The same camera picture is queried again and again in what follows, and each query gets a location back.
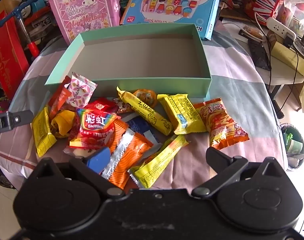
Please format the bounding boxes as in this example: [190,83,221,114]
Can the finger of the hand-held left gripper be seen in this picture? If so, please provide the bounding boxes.
[7,110,34,130]

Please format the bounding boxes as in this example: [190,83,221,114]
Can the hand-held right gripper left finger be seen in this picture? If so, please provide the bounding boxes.
[27,147,124,197]

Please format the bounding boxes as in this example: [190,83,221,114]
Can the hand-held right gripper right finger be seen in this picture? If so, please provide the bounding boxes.
[191,147,283,198]

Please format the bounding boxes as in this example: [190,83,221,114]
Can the yellow foil snack packet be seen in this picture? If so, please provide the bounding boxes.
[31,106,57,158]

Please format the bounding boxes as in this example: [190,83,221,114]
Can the clear white snack packet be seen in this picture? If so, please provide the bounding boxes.
[63,145,92,158]

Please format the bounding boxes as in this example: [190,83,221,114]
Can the orange packet with silver stripe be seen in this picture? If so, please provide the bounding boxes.
[101,119,154,190]

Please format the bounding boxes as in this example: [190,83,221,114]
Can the orange red chips packet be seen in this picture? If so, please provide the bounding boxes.
[193,98,250,150]

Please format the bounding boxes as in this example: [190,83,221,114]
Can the red rainbow candy bag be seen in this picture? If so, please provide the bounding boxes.
[70,108,121,150]

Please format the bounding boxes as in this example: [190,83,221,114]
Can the red orange snack packet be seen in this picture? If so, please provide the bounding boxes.
[48,76,73,119]

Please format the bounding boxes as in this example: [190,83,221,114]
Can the yellow orange candy wrapper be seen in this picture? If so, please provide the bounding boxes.
[50,110,77,138]

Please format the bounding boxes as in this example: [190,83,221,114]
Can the dark blue snack packet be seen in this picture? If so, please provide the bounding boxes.
[127,116,162,150]

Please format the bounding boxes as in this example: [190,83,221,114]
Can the yellow cracker packet blue label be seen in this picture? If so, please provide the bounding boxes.
[157,94,207,135]

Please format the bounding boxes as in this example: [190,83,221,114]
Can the small cartoon candy packet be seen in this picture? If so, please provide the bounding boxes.
[113,97,134,114]

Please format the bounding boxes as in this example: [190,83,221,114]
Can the long yellow bar packet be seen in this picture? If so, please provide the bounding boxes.
[129,134,189,189]

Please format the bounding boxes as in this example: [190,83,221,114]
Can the long yellow cheese stick packet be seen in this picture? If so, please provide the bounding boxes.
[116,86,173,136]

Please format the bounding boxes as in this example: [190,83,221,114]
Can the white pink-flower snack packet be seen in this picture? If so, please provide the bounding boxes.
[68,72,97,108]

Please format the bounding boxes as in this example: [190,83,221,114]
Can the small round jelly cup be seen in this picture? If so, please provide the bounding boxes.
[133,89,157,108]

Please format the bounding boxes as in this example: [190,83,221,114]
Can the mint green cardboard box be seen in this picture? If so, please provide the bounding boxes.
[45,23,212,99]

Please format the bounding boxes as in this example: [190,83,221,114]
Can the red cardboard box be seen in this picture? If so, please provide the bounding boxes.
[0,10,30,100]

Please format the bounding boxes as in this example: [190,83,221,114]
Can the pink grey checked cloth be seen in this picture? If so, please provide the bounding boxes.
[0,17,288,195]

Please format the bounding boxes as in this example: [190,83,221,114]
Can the trash bin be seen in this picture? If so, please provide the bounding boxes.
[279,123,304,172]

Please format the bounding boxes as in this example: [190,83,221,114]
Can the white side desk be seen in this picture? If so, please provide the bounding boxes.
[221,17,304,87]

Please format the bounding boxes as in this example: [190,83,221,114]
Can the blue scooter with red grip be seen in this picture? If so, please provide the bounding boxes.
[0,0,40,58]

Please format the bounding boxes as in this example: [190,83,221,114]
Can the black pad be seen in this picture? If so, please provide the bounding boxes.
[247,39,272,71]

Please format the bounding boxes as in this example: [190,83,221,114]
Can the blue toy train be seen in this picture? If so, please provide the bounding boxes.
[18,0,51,27]

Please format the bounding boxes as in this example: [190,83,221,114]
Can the pale yellow box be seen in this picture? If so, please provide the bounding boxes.
[270,40,304,77]

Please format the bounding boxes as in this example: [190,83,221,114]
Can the pink cartoon gift bag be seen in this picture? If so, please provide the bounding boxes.
[45,0,121,46]

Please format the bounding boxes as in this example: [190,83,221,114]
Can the brown wrapped pastry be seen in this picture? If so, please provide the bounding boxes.
[243,26,263,39]

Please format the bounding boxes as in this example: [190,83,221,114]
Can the white power strip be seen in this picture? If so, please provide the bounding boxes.
[266,17,297,40]

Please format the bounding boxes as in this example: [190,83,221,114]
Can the blue toy box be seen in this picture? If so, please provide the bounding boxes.
[119,0,222,41]

